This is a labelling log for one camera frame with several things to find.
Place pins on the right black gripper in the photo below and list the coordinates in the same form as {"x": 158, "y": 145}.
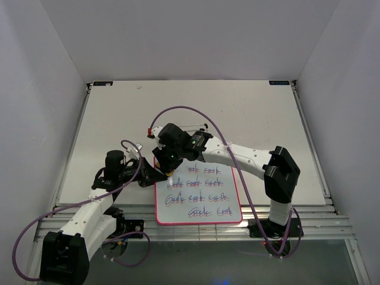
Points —
{"x": 165, "y": 166}

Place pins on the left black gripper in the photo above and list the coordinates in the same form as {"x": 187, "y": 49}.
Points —
{"x": 154, "y": 176}

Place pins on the yellow bone-shaped eraser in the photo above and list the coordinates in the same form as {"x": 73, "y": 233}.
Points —
{"x": 168, "y": 174}

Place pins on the pink framed whiteboard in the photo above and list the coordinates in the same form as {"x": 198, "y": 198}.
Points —
{"x": 198, "y": 193}

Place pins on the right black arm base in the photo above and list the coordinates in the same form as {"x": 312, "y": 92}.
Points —
{"x": 280, "y": 246}

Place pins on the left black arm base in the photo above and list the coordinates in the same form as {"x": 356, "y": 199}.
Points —
{"x": 117, "y": 248}

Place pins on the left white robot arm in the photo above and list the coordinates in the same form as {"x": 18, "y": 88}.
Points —
{"x": 66, "y": 254}

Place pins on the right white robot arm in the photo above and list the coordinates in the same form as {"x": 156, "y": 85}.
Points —
{"x": 276, "y": 168}

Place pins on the left blue corner label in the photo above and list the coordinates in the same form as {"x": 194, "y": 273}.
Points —
{"x": 103, "y": 83}

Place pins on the blue corner label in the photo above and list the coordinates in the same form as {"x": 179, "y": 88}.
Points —
{"x": 103, "y": 83}
{"x": 279, "y": 82}

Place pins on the right blue corner label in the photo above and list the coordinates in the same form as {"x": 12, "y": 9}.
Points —
{"x": 279, "y": 82}

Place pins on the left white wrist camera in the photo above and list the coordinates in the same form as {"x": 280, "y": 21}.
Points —
{"x": 133, "y": 152}

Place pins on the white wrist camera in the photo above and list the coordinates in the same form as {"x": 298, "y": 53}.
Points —
{"x": 153, "y": 133}
{"x": 133, "y": 152}

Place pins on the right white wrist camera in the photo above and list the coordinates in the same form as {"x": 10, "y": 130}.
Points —
{"x": 153, "y": 133}

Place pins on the black wire whiteboard stand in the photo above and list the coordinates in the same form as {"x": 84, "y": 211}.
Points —
{"x": 195, "y": 127}

